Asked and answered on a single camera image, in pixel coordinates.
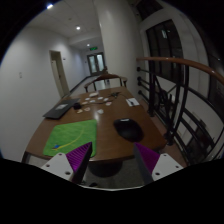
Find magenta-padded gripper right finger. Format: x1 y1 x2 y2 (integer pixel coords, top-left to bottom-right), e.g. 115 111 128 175
133 142 184 185

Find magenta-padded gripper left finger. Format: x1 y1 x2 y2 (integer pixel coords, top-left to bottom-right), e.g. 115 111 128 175
40 141 94 185

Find black computer mouse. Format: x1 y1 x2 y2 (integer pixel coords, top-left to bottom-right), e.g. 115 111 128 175
113 117 145 143

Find green mouse pad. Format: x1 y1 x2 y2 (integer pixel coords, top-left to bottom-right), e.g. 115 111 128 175
42 119 99 158

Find black closed laptop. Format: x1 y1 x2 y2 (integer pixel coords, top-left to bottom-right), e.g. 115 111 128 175
42 97 81 120

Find white notepad with pen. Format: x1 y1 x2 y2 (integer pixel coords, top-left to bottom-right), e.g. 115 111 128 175
125 97 140 108

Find dark bunch of keys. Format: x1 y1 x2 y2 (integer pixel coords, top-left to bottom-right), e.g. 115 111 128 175
109 91 129 100

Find beige side door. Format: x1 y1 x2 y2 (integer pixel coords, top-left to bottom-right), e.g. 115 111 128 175
49 49 70 98

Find wooden armchair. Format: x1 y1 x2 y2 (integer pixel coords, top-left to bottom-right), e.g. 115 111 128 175
83 73 129 93

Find black railing with wooden handrail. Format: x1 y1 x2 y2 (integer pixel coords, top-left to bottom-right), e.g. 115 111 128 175
135 56 224 164

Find glass double door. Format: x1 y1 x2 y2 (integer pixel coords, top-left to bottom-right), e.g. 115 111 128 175
87 52 106 76

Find dark framed window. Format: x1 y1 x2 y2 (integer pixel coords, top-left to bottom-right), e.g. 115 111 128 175
145 19 184 84

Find round ceiling lights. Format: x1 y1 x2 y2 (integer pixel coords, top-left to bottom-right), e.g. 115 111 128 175
45 3 92 48

